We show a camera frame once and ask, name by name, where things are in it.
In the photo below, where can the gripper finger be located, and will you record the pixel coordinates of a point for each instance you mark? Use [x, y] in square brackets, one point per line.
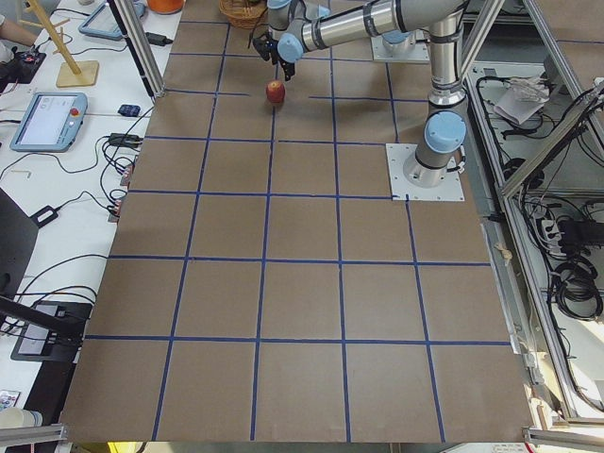
[287, 72]

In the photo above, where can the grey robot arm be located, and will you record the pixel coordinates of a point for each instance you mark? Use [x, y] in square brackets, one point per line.
[396, 43]
[296, 28]

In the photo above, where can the woven wicker basket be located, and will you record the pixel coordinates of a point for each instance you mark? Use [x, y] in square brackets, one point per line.
[243, 13]

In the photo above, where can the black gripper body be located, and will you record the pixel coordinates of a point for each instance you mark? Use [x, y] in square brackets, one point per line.
[284, 63]

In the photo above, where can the black power adapter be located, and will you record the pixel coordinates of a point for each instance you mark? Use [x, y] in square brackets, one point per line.
[158, 39]

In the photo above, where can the red yellow apple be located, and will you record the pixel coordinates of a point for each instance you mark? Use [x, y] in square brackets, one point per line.
[275, 92]

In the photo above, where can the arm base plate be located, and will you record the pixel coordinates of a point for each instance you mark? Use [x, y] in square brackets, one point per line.
[413, 58]
[410, 181]

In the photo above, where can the wooden stand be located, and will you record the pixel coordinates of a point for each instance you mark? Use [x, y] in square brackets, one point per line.
[72, 73]

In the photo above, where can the blue teach pendant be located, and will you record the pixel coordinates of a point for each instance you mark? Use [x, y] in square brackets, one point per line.
[51, 122]
[101, 24]

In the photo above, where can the orange bucket with lid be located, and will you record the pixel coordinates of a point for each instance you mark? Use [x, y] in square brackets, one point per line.
[165, 7]

